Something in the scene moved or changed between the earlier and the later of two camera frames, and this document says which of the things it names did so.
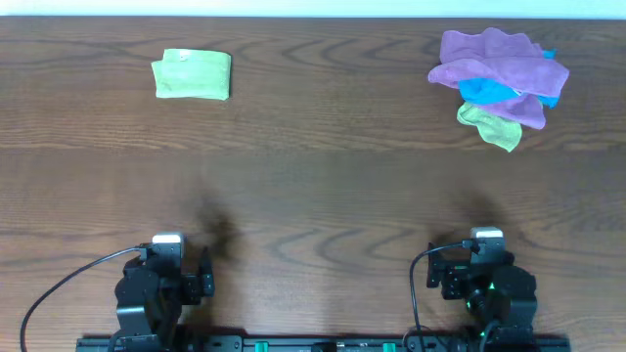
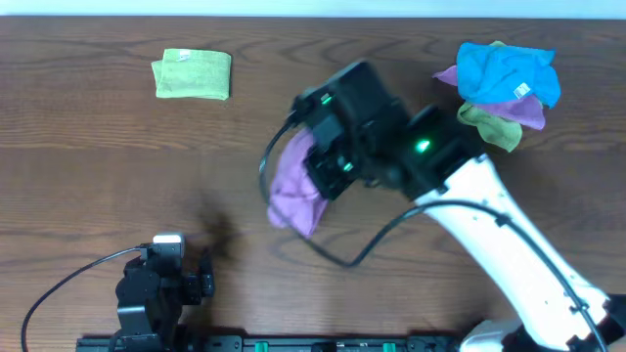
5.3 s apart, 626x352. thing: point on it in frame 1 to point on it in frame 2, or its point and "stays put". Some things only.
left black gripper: x=204 y=279 stays put
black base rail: x=338 y=343 stays put
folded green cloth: x=191 y=73 stays put
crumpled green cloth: x=492 y=128 stays put
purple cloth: x=512 y=58 to x=296 y=201
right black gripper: x=454 y=275 to x=317 y=166
